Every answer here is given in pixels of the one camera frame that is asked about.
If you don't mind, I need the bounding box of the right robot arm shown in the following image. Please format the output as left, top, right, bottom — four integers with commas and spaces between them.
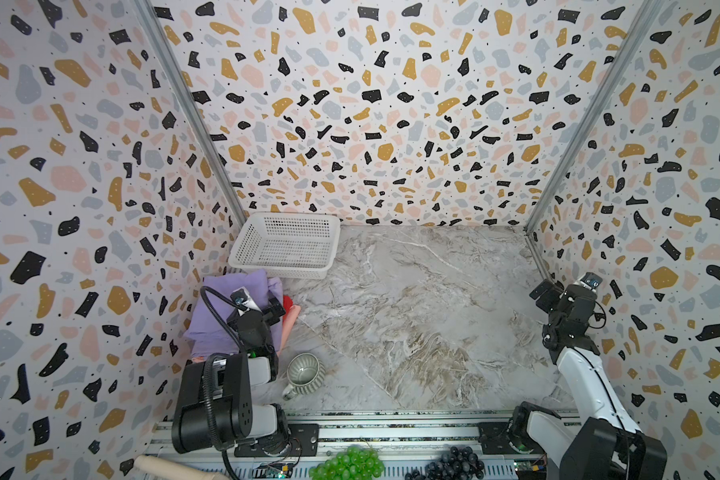
506, 272, 667, 479

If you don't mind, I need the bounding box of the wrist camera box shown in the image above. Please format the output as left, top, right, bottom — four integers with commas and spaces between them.
577, 272, 603, 292
230, 287, 260, 313

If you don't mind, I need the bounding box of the purple SHINE t-shirt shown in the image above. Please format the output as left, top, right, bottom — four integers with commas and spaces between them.
203, 269, 284, 307

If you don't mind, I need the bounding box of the small green circuit board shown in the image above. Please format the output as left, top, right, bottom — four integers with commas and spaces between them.
253, 462, 294, 479

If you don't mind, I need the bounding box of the corner aluminium post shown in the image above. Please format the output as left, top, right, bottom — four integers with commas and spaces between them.
132, 0, 246, 227
524, 0, 667, 235

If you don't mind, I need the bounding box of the dark purple grape bunch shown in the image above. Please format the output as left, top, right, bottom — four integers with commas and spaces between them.
403, 446, 486, 480

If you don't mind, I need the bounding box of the wooden rolling pin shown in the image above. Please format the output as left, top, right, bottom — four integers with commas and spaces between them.
134, 455, 228, 480

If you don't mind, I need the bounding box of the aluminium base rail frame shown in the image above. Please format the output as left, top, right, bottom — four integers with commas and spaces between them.
144, 411, 581, 479

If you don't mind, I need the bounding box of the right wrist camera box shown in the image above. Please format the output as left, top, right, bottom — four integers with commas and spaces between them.
577, 272, 603, 292

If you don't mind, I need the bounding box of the white plastic laundry basket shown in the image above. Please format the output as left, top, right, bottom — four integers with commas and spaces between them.
228, 212, 341, 280

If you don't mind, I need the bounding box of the right small circuit board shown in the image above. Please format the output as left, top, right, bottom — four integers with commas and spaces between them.
514, 461, 547, 480

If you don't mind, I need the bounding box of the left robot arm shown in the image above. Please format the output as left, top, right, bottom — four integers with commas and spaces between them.
171, 287, 291, 456

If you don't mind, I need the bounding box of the folded red t-shirt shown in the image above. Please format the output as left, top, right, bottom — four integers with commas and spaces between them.
273, 295, 293, 326

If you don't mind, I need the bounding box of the folded purple t-shirt on stack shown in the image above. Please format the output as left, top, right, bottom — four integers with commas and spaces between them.
184, 299, 239, 360

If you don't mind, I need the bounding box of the green grape bunch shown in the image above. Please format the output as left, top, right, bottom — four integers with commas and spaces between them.
308, 446, 385, 480

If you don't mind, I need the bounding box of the folded pink t-shirt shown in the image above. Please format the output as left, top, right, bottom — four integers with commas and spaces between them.
279, 305, 301, 351

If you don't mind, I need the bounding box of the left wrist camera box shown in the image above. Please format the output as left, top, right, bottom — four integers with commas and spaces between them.
230, 287, 260, 313

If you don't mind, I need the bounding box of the right corner aluminium post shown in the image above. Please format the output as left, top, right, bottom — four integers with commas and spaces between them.
524, 0, 667, 235

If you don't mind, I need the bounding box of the left corner aluminium post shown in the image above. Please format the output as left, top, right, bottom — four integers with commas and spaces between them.
132, 0, 246, 227

